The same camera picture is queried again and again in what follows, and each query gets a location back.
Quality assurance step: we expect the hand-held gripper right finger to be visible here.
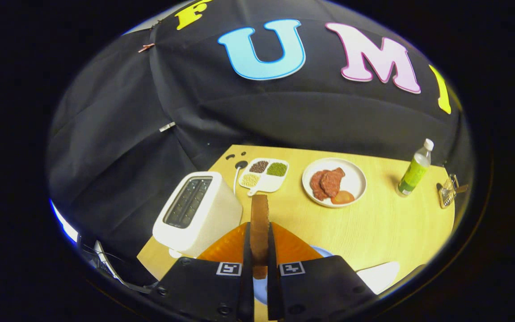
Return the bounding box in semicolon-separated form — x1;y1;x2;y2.
266;222;368;322

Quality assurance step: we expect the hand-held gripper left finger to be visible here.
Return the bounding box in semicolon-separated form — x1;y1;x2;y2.
150;222;255;322

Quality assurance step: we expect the bread slice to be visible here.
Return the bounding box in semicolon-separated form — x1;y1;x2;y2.
250;194;270;280

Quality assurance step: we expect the blue round plate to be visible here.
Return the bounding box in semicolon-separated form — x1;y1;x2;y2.
254;245;335;305

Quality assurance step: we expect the white rectangular plate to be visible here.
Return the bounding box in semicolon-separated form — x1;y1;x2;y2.
357;261;400;295

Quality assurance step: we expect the white toaster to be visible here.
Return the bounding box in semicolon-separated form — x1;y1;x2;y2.
152;171;243;258

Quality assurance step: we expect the red tomato slice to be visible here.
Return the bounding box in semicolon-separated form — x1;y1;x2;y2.
331;191;355;205

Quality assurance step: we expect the brown meat slice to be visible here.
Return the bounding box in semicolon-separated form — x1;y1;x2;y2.
310;170;329;200
320;168;346;198

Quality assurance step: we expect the round beige plate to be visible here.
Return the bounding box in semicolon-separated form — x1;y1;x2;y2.
302;157;367;208

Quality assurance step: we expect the white divided condiment tray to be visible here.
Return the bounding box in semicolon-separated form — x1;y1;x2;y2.
239;157;289;196

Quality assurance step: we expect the green label plastic bottle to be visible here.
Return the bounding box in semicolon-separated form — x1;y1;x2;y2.
396;138;435;197

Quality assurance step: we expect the bright lit panel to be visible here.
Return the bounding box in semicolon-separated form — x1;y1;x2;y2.
50;199;79;244

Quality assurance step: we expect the black backdrop cloth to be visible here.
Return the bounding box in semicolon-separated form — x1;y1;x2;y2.
45;0;473;273

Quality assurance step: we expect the white metal frame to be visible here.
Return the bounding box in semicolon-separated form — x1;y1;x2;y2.
79;237;156;294

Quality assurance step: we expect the white toaster cable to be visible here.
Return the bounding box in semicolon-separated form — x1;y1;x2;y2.
233;161;248;195

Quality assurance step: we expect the wire basket with wooden handle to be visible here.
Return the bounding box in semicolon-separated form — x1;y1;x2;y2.
436;174;469;209

